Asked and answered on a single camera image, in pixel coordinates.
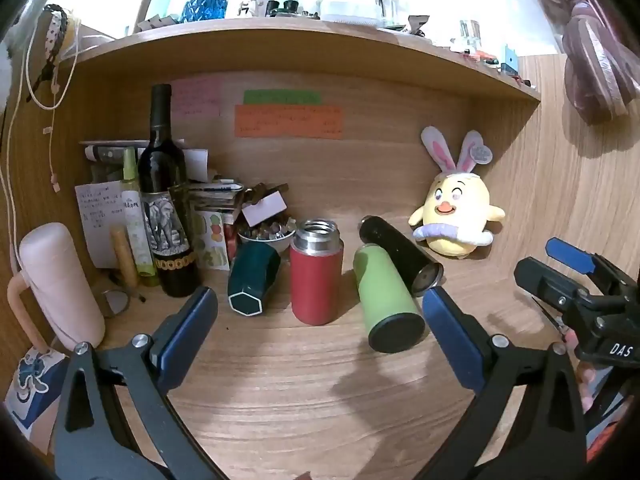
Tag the white bowl with trinkets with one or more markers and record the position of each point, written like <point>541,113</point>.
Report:
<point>276,232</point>

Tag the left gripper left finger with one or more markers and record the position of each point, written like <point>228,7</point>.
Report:
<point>92,437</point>

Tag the black thermos bottle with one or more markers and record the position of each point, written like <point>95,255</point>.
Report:
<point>417,270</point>

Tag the tan wooden stick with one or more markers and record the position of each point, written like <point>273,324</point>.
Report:
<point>124,256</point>

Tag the blue white patterned box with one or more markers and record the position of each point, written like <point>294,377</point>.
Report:
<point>33,396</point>

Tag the green thermos bottle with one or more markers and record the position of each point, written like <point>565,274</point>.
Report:
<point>392,319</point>

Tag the wooden shelf board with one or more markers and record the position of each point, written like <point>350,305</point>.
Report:
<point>301,45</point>

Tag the orange paper note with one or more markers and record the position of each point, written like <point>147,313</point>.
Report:
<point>292,121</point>

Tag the person's right hand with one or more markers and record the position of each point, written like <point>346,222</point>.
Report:
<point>585,373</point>

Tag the small white card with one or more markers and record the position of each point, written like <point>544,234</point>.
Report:
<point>266,208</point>

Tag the dark green hexagonal cup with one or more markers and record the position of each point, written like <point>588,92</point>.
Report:
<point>252,274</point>

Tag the pink striped curtain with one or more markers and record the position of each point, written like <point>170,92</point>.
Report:
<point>602,67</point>

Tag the yellow chick plush toy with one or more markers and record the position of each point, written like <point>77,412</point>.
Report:
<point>453,219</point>

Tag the green paper note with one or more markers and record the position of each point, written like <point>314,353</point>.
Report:
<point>281,96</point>

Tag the white handwritten paper note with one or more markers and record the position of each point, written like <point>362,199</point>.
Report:
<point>100,208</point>

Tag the blue glass jar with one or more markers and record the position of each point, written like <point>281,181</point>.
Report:
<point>203,10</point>

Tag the macaron printed card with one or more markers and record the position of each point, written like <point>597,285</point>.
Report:
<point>209,241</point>

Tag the dark wine bottle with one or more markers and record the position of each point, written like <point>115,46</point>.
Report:
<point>162,179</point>

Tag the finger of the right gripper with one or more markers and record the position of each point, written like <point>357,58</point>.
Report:
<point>548,285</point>
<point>571,256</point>

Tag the red thermos cup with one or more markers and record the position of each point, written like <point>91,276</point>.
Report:
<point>316,256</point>

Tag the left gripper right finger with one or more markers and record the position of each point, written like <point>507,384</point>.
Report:
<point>547,439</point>

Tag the pink paper note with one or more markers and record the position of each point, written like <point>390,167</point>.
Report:
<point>196,97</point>

